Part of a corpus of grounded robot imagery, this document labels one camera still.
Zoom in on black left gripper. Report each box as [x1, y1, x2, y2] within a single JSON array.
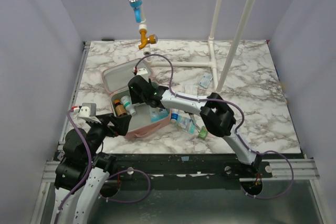
[[85, 113, 132, 162]]

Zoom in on amber bottle orange cap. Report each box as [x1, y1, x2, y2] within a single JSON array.
[[113, 99, 128, 116]]

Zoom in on clear bottle green label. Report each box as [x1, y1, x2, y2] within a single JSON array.
[[121, 95, 136, 116]]

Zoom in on blue cotton swab packet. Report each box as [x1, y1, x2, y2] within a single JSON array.
[[150, 107, 169, 123]]

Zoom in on pink medicine kit case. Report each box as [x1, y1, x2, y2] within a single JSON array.
[[102, 59, 171, 140]]

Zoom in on small white blue bottle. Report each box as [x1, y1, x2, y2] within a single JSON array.
[[171, 109, 179, 124]]

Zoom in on clear blue bandage packet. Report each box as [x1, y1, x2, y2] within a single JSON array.
[[176, 115, 195, 134]]

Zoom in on small green medicine box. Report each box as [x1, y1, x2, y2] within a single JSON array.
[[198, 126, 208, 140]]

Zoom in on metal scissors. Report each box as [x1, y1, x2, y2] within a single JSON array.
[[188, 113, 201, 132]]

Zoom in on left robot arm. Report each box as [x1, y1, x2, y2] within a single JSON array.
[[52, 106, 131, 223]]

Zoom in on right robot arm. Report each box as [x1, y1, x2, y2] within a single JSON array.
[[128, 75, 261, 178]]

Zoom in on clear zip bag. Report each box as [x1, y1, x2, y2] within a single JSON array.
[[184, 84, 198, 95]]

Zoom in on orange brass faucet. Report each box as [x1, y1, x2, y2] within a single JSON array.
[[138, 29, 158, 50]]

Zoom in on small blue white sachet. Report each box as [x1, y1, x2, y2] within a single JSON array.
[[199, 73, 213, 89]]

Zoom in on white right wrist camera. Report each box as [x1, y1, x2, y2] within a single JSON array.
[[133, 67, 149, 79]]

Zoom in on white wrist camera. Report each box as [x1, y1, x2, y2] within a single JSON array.
[[72, 103, 100, 123], [133, 67, 149, 79]]

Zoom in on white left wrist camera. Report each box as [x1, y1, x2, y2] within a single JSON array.
[[72, 103, 100, 123]]

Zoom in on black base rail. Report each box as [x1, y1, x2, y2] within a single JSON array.
[[104, 154, 272, 190]]

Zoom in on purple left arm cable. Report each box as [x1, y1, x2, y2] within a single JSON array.
[[56, 107, 152, 224]]

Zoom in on blue valve handle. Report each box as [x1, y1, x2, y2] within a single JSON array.
[[129, 0, 142, 23]]

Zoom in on white PVC pipe frame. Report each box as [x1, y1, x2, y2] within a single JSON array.
[[137, 0, 255, 92]]

